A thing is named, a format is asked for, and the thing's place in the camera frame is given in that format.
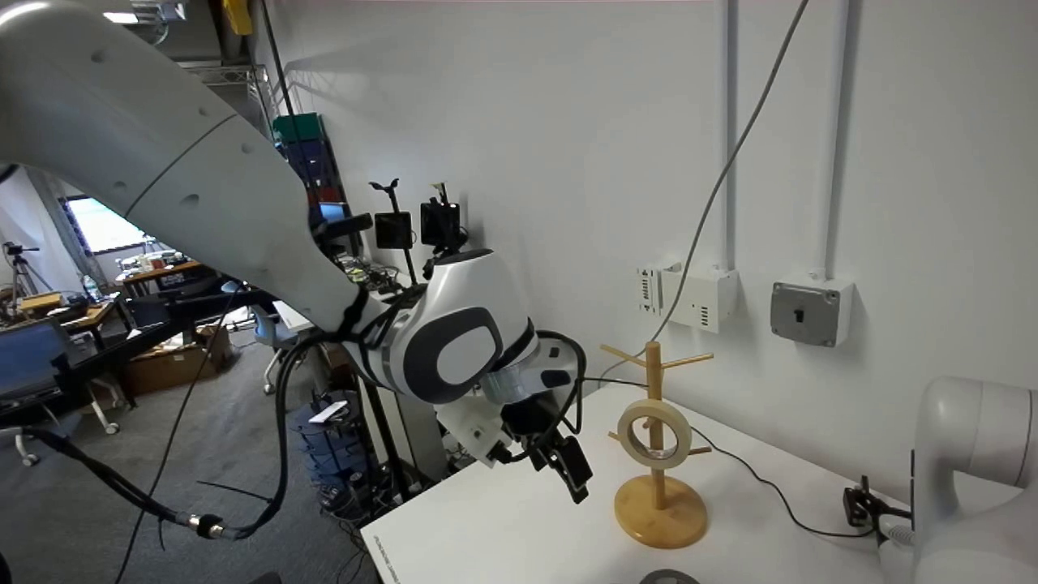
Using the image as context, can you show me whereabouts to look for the thin black table cable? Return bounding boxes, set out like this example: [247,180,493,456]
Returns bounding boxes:
[687,422,855,538]

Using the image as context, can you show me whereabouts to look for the grey wall junction box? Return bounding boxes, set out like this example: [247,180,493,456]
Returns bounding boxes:
[767,275,858,351]

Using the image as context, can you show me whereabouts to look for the white wall conduit pipe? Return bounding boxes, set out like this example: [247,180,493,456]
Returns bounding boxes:
[720,0,741,272]
[823,0,867,285]

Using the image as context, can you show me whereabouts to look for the black cable plug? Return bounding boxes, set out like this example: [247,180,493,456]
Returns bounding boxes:
[841,470,918,546]

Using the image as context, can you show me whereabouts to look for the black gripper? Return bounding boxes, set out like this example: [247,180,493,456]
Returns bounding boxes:
[496,393,598,505]

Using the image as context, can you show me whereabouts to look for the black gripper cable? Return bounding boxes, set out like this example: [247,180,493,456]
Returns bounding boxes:
[532,326,593,438]

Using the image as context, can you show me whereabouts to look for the small white wall box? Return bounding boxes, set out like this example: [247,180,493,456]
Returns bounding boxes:
[636,262,683,320]

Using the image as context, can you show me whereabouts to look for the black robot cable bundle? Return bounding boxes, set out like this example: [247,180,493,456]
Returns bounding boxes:
[16,326,331,540]

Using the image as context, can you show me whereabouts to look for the grey duct tape roll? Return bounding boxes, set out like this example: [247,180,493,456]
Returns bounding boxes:
[636,563,705,584]

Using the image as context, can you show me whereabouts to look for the large white wall box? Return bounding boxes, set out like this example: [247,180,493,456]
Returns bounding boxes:
[672,267,741,336]

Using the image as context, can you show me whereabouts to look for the blue office chair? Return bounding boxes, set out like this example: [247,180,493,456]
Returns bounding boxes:
[0,314,79,413]

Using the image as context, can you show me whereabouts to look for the green blue storage bins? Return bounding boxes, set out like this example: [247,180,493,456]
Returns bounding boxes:
[266,110,354,258]

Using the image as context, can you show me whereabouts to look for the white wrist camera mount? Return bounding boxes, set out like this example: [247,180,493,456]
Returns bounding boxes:
[433,382,511,467]

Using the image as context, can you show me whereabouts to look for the grey hanging wall cable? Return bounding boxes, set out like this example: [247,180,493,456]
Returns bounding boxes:
[593,0,813,389]

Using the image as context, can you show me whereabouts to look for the beige masking tape roll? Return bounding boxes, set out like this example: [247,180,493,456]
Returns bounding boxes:
[613,395,698,470]

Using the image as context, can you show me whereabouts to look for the wooden mug tree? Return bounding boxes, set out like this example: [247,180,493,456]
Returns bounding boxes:
[598,336,718,552]

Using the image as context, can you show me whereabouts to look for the brown cardboard box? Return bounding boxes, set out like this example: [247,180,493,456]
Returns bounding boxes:
[123,320,238,395]

